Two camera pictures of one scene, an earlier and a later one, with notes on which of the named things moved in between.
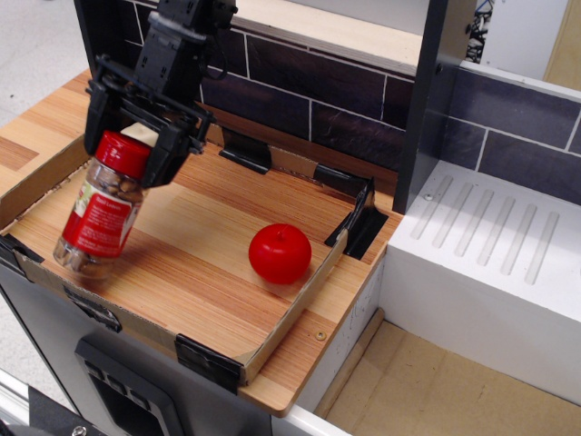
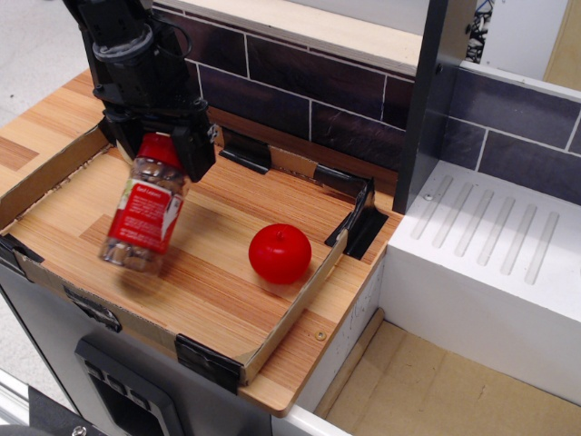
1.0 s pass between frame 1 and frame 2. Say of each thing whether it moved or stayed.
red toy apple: stayed
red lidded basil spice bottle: moved
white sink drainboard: stayed
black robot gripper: moved
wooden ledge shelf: stayed
